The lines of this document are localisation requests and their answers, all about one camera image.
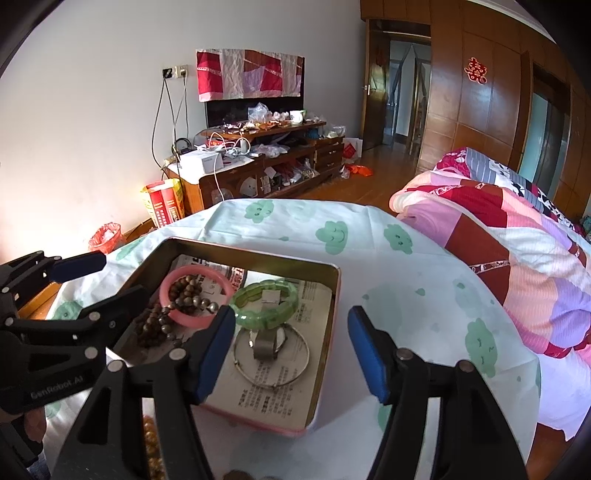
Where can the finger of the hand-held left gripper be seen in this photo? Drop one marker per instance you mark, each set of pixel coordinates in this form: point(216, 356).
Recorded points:
point(115, 309)
point(78, 267)

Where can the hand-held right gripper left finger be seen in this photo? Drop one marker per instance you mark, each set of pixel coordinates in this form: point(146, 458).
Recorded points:
point(217, 355)

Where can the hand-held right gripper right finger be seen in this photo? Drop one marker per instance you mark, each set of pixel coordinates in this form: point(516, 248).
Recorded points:
point(369, 355)

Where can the silver wristwatch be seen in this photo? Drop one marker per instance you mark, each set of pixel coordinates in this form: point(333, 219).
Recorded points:
point(264, 348)

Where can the silver bangle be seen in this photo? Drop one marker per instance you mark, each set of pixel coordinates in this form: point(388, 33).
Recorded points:
point(308, 354)

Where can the pink bangle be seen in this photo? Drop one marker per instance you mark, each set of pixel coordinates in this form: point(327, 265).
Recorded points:
point(217, 279)

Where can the pink tin box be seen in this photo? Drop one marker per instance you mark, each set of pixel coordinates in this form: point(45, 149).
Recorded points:
point(277, 427)

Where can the person's left hand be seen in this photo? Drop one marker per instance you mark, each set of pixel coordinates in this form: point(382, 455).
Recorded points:
point(34, 423)

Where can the trash bin with red bag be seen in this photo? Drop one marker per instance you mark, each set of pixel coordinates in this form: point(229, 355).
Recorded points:
point(106, 237)

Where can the newspaper box liner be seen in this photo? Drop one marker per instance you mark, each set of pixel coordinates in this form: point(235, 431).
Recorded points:
point(277, 397)

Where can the white cloud-print tablecloth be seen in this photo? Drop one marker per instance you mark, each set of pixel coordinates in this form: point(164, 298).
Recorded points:
point(369, 258)

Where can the red and yellow bag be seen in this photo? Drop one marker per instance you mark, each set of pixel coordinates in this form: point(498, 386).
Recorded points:
point(164, 207)

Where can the wooden television cabinet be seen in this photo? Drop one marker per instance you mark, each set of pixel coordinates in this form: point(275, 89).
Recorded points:
point(191, 194)

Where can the white cardboard box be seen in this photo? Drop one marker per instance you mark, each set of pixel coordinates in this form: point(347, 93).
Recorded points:
point(201, 161)

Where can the pink patchwork quilt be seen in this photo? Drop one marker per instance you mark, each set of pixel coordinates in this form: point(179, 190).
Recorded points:
point(508, 240)

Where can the orange plastic bag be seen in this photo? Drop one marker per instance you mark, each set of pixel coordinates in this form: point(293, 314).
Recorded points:
point(359, 170)

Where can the white paper bag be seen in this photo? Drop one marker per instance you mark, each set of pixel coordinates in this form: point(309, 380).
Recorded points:
point(351, 150)

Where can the black television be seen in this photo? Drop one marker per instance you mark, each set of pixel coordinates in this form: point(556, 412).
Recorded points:
point(231, 113)

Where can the pile of crumpled plastic bags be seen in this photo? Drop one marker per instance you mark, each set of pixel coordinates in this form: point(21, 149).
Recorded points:
point(258, 112)

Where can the white mug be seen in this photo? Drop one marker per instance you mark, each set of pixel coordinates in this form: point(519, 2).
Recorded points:
point(296, 117)

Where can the wooden wardrobe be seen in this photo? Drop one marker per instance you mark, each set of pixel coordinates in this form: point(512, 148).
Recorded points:
point(480, 129)

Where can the red and white cloth cover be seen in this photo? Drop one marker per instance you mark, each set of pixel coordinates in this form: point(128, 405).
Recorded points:
point(249, 74)

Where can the wooden door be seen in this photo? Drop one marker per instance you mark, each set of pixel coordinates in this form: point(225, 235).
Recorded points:
point(374, 92)

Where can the glass sliding door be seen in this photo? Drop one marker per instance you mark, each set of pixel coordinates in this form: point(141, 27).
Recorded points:
point(542, 134)

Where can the red paper decoration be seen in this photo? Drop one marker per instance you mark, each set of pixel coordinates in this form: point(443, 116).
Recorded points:
point(475, 70)

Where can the wall socket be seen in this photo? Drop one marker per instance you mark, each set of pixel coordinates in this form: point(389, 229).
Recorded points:
point(175, 72)

